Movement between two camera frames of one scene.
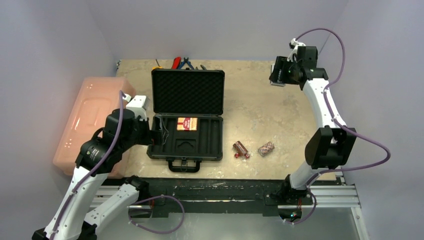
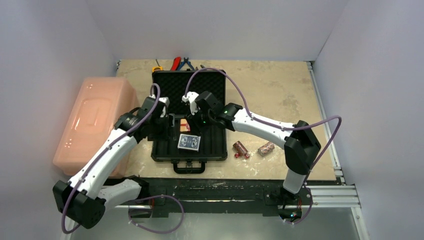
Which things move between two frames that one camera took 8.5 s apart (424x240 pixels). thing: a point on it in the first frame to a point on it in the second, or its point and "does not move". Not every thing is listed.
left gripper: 156,136 to 168,134
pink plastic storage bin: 95,98 does not move
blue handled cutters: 186,60 does not move
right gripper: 279,74 to 193,116
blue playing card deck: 274,84 to 190,142
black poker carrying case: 188,105 does not move
